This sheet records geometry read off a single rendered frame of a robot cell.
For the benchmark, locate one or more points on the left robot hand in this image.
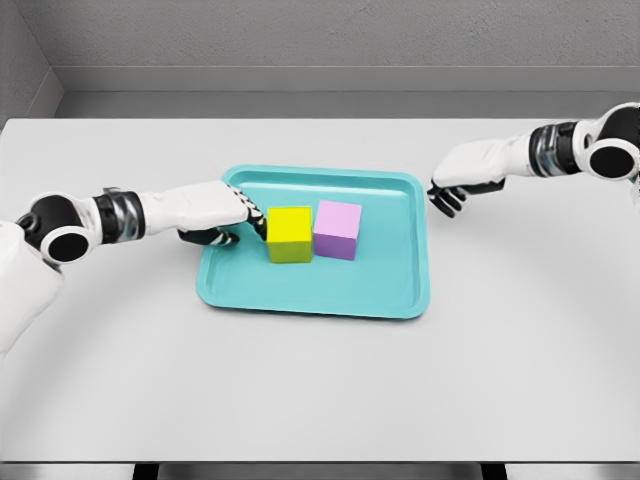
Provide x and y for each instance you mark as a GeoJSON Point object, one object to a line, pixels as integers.
{"type": "Point", "coordinates": [210, 206]}

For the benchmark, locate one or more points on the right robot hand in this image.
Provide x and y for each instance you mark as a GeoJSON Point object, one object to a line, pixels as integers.
{"type": "Point", "coordinates": [467, 162]}

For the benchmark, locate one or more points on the yellow cube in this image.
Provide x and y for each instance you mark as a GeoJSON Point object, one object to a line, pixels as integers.
{"type": "Point", "coordinates": [289, 234]}

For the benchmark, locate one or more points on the pink cube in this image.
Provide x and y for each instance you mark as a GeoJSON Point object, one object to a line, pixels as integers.
{"type": "Point", "coordinates": [337, 229]}

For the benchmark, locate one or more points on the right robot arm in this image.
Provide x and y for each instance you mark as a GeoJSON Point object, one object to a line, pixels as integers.
{"type": "Point", "coordinates": [575, 147]}

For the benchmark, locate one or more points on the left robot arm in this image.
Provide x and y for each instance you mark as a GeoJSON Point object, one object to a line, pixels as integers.
{"type": "Point", "coordinates": [65, 240]}

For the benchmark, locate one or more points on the teal tray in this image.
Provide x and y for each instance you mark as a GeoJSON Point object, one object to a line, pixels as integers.
{"type": "Point", "coordinates": [320, 280]}

